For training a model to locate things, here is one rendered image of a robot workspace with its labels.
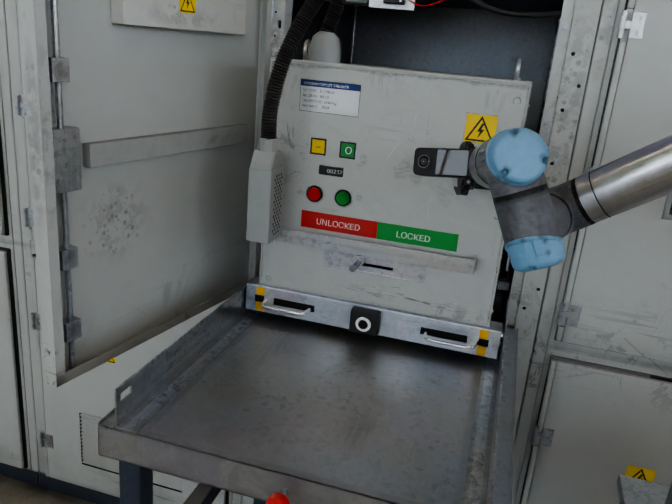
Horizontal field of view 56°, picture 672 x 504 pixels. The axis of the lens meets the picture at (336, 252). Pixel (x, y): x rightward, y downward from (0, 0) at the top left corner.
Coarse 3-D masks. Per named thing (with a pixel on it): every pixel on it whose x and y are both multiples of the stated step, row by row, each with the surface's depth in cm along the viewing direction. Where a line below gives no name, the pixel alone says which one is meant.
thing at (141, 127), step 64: (64, 0) 95; (128, 0) 103; (192, 0) 116; (256, 0) 139; (64, 64) 95; (128, 64) 109; (192, 64) 124; (256, 64) 144; (64, 128) 98; (128, 128) 112; (192, 128) 128; (64, 192) 100; (128, 192) 116; (192, 192) 133; (64, 256) 103; (128, 256) 119; (192, 256) 137; (256, 256) 156; (64, 320) 107; (128, 320) 123
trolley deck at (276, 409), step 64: (256, 320) 137; (192, 384) 110; (256, 384) 112; (320, 384) 114; (384, 384) 116; (448, 384) 118; (512, 384) 120; (128, 448) 96; (192, 448) 93; (256, 448) 94; (320, 448) 96; (384, 448) 97; (448, 448) 99; (512, 448) 99
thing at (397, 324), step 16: (272, 288) 135; (288, 304) 135; (304, 304) 134; (320, 304) 132; (336, 304) 131; (352, 304) 130; (368, 304) 130; (320, 320) 133; (336, 320) 132; (384, 320) 129; (400, 320) 128; (416, 320) 127; (432, 320) 126; (448, 320) 126; (400, 336) 129; (416, 336) 128; (432, 336) 127; (448, 336) 126; (464, 336) 125; (496, 336) 123; (464, 352) 126; (496, 352) 124
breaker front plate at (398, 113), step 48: (288, 96) 123; (384, 96) 118; (432, 96) 115; (480, 96) 113; (288, 144) 126; (336, 144) 123; (384, 144) 120; (432, 144) 118; (288, 192) 129; (336, 192) 126; (384, 192) 123; (432, 192) 120; (480, 192) 118; (384, 240) 126; (480, 240) 120; (288, 288) 135; (336, 288) 132; (384, 288) 129; (432, 288) 126; (480, 288) 123
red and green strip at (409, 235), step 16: (304, 224) 130; (320, 224) 129; (336, 224) 128; (352, 224) 127; (368, 224) 126; (384, 224) 125; (400, 240) 125; (416, 240) 124; (432, 240) 123; (448, 240) 122
